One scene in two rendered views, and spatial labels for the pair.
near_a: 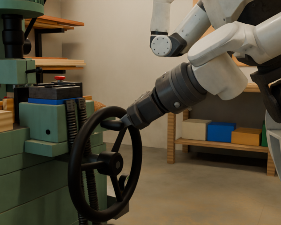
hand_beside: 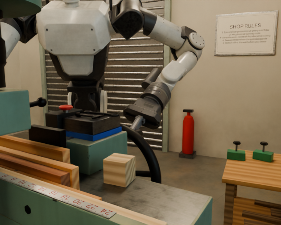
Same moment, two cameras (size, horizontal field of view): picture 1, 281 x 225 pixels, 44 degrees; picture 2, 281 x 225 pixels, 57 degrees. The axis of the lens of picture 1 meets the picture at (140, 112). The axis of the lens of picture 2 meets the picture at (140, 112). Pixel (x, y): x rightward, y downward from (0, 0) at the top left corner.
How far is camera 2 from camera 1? 1.12 m
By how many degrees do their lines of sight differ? 89
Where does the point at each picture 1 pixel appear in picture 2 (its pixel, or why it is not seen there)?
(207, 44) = (177, 72)
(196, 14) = (12, 34)
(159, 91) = (163, 101)
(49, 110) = (121, 138)
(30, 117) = (103, 156)
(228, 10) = (102, 44)
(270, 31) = (187, 67)
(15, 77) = (28, 118)
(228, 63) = not seen: hidden behind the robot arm
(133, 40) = not seen: outside the picture
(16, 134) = not seen: hidden behind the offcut
